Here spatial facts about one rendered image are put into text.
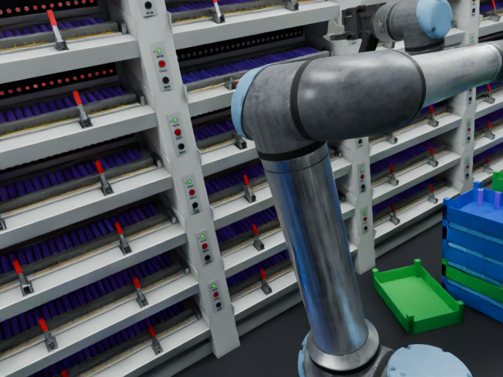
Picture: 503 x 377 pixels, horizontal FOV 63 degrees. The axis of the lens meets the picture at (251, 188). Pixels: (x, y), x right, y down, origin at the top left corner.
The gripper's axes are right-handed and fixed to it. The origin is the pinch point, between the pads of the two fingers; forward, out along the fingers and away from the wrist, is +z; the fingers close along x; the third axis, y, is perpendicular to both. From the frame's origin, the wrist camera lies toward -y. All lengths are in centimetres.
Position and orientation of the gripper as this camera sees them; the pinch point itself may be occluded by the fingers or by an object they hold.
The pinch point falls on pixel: (331, 37)
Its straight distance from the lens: 134.4
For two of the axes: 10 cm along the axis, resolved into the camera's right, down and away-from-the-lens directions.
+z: -5.3, -2.3, 8.2
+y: -1.7, -9.2, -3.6
